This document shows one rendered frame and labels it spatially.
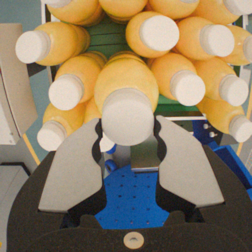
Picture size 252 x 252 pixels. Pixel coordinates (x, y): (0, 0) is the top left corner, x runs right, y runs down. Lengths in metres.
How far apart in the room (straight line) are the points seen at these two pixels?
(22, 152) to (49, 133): 1.88
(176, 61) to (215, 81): 0.06
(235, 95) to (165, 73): 0.10
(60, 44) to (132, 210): 0.32
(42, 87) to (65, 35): 1.29
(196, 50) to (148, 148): 0.24
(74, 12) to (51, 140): 0.17
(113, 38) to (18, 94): 0.23
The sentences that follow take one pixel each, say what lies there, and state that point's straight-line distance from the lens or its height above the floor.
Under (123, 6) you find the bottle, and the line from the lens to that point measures 0.21.
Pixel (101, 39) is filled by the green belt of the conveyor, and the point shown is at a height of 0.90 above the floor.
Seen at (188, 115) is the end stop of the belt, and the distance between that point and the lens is 0.37.
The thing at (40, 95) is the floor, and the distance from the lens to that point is 1.54.
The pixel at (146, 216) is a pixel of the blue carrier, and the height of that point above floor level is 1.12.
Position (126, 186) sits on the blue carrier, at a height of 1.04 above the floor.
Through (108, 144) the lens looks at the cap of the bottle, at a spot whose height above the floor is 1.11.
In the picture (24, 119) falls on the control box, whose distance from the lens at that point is 0.31.
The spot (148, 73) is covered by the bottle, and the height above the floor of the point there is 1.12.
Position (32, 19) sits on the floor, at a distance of 1.51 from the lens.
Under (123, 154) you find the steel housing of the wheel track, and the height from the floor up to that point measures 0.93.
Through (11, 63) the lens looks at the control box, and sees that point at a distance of 0.29.
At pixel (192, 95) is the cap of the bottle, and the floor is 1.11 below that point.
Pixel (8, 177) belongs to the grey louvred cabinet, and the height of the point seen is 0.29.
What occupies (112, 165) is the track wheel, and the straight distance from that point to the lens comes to 0.43.
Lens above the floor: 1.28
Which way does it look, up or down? 60 degrees down
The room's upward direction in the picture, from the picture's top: 179 degrees clockwise
